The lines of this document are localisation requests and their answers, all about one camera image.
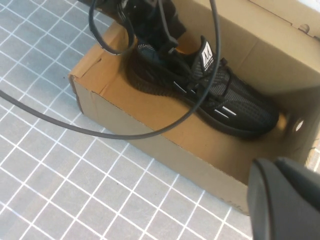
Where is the black knit sneaker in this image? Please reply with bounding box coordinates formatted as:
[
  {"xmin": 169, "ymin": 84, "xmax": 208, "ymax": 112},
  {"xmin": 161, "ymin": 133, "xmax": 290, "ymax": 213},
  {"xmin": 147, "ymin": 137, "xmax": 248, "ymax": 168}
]
[{"xmin": 126, "ymin": 34, "xmax": 280, "ymax": 140}]

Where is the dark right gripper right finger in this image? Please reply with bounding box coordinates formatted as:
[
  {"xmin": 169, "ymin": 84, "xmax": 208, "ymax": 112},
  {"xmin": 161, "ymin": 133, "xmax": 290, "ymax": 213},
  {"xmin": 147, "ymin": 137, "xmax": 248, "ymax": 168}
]
[{"xmin": 274, "ymin": 156, "xmax": 320, "ymax": 199}]

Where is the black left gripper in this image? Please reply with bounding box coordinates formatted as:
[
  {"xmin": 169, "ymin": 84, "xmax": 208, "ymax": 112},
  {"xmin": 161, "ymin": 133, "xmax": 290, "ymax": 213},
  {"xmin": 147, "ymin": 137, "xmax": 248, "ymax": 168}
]
[{"xmin": 117, "ymin": 0, "xmax": 187, "ymax": 55}]

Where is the long black camera cable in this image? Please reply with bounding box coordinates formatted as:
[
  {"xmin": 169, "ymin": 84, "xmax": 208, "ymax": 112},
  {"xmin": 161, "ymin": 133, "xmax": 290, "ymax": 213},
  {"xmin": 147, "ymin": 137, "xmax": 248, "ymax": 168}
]
[{"xmin": 0, "ymin": 0, "xmax": 222, "ymax": 140}]

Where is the grey white-grid tablecloth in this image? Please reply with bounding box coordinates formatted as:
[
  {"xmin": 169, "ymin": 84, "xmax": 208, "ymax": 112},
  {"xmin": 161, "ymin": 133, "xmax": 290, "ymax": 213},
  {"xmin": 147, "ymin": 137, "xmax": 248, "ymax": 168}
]
[{"xmin": 0, "ymin": 0, "xmax": 320, "ymax": 240}]

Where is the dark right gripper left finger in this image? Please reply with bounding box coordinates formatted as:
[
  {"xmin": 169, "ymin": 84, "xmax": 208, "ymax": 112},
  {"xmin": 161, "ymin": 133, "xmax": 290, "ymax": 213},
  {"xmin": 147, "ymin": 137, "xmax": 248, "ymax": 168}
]
[{"xmin": 246, "ymin": 159, "xmax": 320, "ymax": 240}]

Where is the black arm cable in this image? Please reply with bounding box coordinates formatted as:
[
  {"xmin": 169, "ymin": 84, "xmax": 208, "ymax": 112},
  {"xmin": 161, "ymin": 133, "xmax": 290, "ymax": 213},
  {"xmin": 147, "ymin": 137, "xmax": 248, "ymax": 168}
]
[{"xmin": 88, "ymin": 0, "xmax": 137, "ymax": 55}]

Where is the brown cardboard shoe box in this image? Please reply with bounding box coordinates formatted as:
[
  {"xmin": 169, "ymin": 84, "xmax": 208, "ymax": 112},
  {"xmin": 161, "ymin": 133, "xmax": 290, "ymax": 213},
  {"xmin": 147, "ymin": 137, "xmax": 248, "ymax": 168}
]
[{"xmin": 67, "ymin": 0, "xmax": 320, "ymax": 217}]

